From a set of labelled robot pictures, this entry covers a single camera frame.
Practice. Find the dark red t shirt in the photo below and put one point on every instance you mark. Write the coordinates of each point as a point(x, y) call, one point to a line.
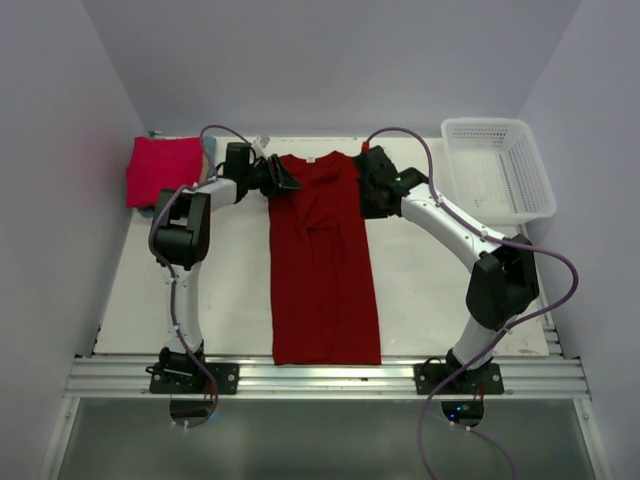
point(323, 301)

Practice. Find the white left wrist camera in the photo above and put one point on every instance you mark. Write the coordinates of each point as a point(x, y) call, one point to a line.
point(261, 142)

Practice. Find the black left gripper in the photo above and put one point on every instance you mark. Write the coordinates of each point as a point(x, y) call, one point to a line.
point(280, 176)

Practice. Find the aluminium mounting rail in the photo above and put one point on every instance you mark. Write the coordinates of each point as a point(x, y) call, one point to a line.
point(397, 378)

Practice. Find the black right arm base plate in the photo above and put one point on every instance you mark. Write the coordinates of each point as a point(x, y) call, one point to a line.
point(484, 380)

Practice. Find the white perforated plastic basket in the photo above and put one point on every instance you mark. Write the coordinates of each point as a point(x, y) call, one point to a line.
point(496, 170)

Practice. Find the folded pink t shirt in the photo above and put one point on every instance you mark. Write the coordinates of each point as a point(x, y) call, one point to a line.
point(162, 170)

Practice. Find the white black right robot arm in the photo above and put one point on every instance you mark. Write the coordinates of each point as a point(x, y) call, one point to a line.
point(503, 276)

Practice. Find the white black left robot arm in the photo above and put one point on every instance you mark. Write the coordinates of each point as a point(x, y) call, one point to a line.
point(179, 239)

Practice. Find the folded tan t shirt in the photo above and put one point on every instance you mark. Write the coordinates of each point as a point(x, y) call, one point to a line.
point(205, 166)

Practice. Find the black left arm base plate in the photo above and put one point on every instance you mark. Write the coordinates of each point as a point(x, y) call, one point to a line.
point(223, 378)

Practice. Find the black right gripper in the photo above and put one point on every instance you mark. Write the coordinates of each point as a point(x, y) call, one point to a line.
point(369, 212)

